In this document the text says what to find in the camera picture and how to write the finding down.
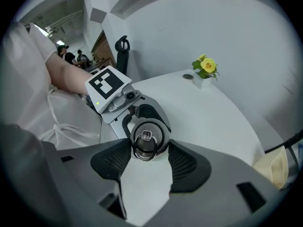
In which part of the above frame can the cream box with red button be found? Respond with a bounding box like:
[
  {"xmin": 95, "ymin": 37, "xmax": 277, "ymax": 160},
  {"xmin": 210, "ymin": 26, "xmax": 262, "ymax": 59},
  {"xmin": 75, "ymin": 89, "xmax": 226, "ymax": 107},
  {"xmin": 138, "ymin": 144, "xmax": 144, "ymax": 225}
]
[{"xmin": 252, "ymin": 148, "xmax": 288, "ymax": 190}]

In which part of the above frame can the thick black cable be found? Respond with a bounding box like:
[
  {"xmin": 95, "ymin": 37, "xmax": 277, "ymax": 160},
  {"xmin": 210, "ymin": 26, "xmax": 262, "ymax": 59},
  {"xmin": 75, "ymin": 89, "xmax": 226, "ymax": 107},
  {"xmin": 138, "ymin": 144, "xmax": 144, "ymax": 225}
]
[{"xmin": 264, "ymin": 130, "xmax": 303, "ymax": 162}]

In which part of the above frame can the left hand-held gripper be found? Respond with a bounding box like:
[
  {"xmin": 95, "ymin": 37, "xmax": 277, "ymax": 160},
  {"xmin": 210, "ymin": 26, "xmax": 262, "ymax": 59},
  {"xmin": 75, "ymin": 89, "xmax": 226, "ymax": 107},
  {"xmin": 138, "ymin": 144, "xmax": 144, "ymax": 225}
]
[{"xmin": 85, "ymin": 65, "xmax": 172, "ymax": 141}]

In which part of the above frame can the person's white shirt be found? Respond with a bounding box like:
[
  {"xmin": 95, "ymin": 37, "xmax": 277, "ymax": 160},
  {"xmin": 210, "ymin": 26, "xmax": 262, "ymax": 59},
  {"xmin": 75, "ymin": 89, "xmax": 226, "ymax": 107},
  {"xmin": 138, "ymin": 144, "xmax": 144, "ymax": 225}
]
[{"xmin": 2, "ymin": 21, "xmax": 102, "ymax": 151}]

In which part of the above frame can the white table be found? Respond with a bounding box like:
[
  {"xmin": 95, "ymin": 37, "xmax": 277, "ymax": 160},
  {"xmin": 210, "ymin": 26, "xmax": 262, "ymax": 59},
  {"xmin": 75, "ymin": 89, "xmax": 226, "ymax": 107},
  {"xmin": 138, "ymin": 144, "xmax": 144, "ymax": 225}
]
[{"xmin": 99, "ymin": 69, "xmax": 266, "ymax": 222}]

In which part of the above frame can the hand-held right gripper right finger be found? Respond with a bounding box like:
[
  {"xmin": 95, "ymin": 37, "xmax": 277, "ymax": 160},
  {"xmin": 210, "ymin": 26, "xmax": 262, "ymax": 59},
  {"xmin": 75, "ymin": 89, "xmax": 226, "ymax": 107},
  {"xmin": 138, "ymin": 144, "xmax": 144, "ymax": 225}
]
[{"xmin": 126, "ymin": 139, "xmax": 289, "ymax": 227}]

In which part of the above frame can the black office chair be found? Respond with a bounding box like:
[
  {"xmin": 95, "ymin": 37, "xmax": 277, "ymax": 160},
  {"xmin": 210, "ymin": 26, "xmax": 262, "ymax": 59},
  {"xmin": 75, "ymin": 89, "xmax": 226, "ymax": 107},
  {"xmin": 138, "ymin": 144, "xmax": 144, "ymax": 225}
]
[{"xmin": 115, "ymin": 35, "xmax": 131, "ymax": 77}]

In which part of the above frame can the person's left forearm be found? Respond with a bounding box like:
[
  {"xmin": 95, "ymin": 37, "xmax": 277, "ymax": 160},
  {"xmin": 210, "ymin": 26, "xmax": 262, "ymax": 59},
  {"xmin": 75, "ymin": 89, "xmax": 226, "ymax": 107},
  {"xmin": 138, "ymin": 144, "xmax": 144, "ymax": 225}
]
[{"xmin": 45, "ymin": 53, "xmax": 95, "ymax": 96}]

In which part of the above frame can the potted yellow flower plant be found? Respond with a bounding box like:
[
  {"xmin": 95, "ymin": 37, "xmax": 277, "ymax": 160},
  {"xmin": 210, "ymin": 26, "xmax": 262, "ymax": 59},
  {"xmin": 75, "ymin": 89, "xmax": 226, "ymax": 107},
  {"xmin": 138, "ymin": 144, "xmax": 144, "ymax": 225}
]
[{"xmin": 191, "ymin": 54, "xmax": 220, "ymax": 89}]

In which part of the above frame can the metal canister lid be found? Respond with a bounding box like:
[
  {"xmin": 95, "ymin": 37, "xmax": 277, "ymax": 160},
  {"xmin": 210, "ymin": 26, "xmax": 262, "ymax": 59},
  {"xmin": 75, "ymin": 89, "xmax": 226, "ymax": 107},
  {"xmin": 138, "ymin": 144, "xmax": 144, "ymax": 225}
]
[{"xmin": 132, "ymin": 124, "xmax": 164, "ymax": 162}]

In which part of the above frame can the small metal canister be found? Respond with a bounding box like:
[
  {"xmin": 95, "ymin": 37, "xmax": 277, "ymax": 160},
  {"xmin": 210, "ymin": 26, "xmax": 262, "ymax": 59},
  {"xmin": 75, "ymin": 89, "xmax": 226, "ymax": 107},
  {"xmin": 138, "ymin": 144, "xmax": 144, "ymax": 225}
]
[{"xmin": 129, "ymin": 118, "xmax": 171, "ymax": 162}]

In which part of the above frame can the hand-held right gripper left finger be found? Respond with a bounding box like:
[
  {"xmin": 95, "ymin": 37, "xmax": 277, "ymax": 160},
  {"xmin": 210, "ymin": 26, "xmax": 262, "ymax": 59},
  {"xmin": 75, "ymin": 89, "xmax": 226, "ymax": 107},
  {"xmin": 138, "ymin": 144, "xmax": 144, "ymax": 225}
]
[{"xmin": 55, "ymin": 139, "xmax": 133, "ymax": 227}]

